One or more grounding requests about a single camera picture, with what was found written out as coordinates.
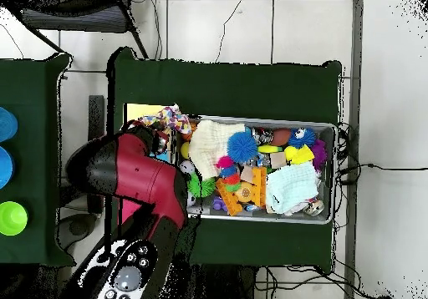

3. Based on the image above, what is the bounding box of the colourful patterned cloth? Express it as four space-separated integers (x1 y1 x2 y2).
136 104 194 136

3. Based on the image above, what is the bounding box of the wooden box with three holes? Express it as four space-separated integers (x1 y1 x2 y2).
120 103 179 226

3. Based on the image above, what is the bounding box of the shallow clear mesh bin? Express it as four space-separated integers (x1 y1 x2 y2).
170 114 338 226

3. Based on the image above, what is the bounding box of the cream white waffle cloth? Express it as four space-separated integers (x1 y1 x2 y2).
188 119 247 182

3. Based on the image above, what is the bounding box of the black upright panel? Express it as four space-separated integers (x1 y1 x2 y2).
88 94 105 140

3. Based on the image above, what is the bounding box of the large blue spiky ball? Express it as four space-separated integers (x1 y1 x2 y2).
226 129 259 164

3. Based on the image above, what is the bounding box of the dark green table cloth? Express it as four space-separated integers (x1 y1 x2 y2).
106 46 343 274
0 53 76 267

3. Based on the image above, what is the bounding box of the plain wooden block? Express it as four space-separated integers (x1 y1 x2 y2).
269 151 288 170

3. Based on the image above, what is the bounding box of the mint green waffle cloth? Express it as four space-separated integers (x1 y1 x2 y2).
265 160 320 215

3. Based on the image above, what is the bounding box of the yellow cheese wedge toy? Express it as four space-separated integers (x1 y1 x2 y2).
283 144 316 165

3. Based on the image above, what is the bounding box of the blue spiky ball with eye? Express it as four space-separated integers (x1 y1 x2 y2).
287 126 318 150

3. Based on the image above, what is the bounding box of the grey and black chair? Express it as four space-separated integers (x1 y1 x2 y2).
6 0 150 59

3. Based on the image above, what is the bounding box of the purple spiky toy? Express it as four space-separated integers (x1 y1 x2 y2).
310 139 329 173

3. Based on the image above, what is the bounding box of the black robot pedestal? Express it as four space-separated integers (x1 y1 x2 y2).
193 263 257 299

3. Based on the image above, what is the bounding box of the black cable with plug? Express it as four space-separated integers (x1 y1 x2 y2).
335 121 428 188

